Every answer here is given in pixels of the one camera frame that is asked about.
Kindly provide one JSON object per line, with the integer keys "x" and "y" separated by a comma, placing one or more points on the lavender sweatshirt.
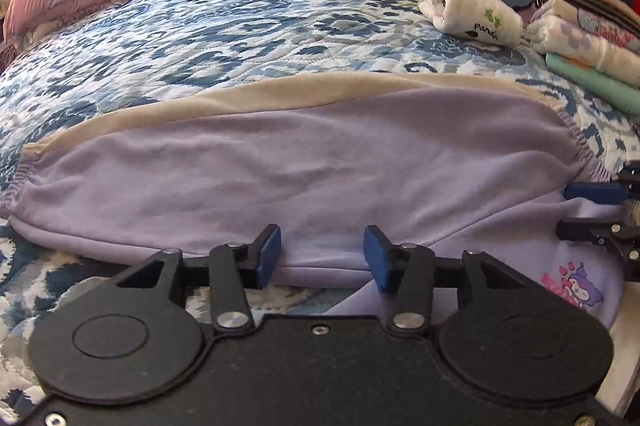
{"x": 300, "y": 155}

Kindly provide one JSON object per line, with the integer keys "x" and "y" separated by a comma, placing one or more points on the folded mint green garment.
{"x": 600, "y": 80}

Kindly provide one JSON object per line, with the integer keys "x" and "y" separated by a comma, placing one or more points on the blue patterned quilt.
{"x": 225, "y": 30}

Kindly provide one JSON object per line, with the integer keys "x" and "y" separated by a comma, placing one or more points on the folded colourful floral garment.
{"x": 605, "y": 29}

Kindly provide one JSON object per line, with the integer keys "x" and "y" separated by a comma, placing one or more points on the folded white purple-flower garment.
{"x": 575, "y": 40}

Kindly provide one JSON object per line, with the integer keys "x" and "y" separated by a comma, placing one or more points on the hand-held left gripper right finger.
{"x": 375, "y": 261}

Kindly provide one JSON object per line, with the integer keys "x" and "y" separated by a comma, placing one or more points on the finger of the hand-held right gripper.
{"x": 590, "y": 193}
{"x": 580, "y": 231}

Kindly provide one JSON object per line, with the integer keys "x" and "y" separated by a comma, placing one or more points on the rolled white garment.
{"x": 475, "y": 10}

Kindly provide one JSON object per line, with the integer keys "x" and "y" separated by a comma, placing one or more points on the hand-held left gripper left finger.
{"x": 267, "y": 256}

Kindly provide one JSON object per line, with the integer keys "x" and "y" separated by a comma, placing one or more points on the folded black striped garment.
{"x": 590, "y": 4}

